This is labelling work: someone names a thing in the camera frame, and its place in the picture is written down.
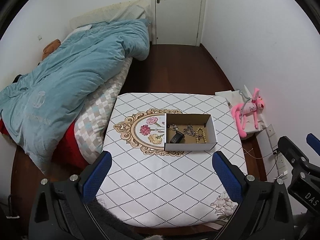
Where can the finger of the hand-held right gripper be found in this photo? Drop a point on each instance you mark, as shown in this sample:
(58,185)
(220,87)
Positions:
(295,157)
(314,143)

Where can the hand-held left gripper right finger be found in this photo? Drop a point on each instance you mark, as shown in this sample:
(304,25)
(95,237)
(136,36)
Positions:
(226,177)

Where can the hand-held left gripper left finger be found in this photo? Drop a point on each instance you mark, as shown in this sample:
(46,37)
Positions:
(96,177)

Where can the white cardboard box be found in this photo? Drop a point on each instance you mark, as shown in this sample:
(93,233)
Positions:
(190,147)

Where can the black smart band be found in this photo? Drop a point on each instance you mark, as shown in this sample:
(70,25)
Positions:
(178,136)

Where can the black charger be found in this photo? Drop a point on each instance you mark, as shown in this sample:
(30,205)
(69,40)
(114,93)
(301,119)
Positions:
(275,151)

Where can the white charger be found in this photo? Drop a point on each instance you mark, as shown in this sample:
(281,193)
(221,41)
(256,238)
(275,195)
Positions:
(283,175)

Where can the red cloth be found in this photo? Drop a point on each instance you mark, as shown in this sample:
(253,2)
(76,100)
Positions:
(67,145)

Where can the white diamond pattern tablecloth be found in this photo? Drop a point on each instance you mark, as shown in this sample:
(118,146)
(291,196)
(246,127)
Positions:
(162,180)

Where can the checkered bed sheet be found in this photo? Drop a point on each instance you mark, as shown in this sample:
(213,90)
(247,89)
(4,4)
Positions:
(97,110)

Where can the pink plush toy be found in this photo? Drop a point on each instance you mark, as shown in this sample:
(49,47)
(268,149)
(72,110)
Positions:
(247,107)

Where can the white paper bag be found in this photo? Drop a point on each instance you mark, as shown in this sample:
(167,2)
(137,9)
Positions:
(230,96)

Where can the teal quilt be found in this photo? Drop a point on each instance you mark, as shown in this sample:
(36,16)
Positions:
(62,80)

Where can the brown plush toy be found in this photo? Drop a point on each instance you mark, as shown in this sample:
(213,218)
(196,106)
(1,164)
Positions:
(51,46)

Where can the cream pillow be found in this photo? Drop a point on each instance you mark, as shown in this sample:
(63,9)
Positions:
(105,12)

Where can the white door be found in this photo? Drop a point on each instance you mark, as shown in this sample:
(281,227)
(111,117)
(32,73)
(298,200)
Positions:
(177,12)

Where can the white wall socket panel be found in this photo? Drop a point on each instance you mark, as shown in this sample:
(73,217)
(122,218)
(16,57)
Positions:
(271,131)

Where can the beige table frame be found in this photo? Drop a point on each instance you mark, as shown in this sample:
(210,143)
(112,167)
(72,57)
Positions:
(221,224)

